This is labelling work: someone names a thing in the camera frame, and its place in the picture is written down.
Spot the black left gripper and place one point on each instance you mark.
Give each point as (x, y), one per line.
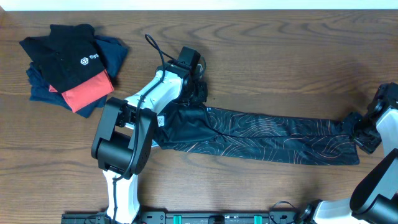
(203, 89)

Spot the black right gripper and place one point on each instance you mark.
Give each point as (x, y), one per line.
(369, 146)

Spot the black printed cycling jersey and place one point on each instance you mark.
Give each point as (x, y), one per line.
(219, 132)

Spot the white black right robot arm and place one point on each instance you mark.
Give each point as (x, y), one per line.
(374, 200)

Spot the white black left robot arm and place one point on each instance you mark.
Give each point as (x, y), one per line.
(124, 135)

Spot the navy folded shirt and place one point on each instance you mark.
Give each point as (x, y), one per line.
(112, 54)

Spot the red folded shirt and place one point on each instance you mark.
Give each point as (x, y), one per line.
(88, 92)

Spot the black folded polo shirt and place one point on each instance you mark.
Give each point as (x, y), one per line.
(67, 57)

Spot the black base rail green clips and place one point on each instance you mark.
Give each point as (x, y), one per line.
(273, 216)

